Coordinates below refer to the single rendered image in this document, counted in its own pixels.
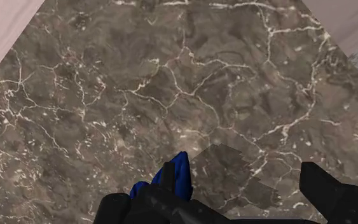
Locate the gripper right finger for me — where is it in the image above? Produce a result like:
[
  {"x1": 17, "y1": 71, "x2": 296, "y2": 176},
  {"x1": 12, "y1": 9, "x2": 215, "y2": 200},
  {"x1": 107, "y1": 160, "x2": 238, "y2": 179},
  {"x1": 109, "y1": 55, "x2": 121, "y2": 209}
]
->
[{"x1": 299, "y1": 161, "x2": 358, "y2": 224}]

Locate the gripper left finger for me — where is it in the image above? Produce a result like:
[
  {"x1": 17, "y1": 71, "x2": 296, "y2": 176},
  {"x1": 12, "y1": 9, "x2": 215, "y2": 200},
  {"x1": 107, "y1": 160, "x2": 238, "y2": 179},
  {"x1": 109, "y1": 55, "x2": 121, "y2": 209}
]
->
[{"x1": 93, "y1": 161, "x2": 229, "y2": 224}]

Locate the blue object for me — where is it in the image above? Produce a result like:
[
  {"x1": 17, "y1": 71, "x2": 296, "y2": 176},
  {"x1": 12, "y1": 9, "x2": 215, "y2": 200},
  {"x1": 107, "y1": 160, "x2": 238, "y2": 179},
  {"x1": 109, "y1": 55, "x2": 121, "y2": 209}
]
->
[{"x1": 129, "y1": 151, "x2": 194, "y2": 201}]

